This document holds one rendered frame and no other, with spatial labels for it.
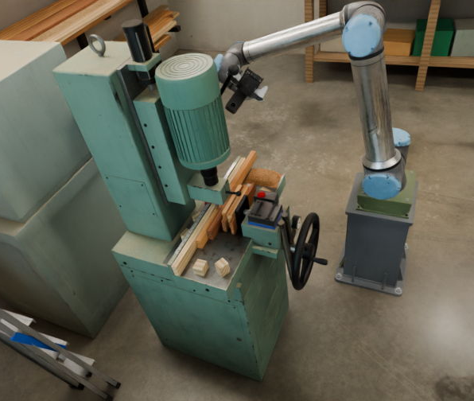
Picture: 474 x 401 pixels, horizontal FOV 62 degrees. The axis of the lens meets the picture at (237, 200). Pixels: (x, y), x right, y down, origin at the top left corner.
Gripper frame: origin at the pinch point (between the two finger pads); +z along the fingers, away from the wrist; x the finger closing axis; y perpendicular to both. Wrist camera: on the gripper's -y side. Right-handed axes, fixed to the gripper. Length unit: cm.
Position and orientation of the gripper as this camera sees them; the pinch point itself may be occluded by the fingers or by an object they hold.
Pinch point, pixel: (243, 87)
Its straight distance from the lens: 140.0
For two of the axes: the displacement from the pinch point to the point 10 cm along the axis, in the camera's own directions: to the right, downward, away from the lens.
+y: 5.9, -7.9, -1.9
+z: -0.2, 2.1, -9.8
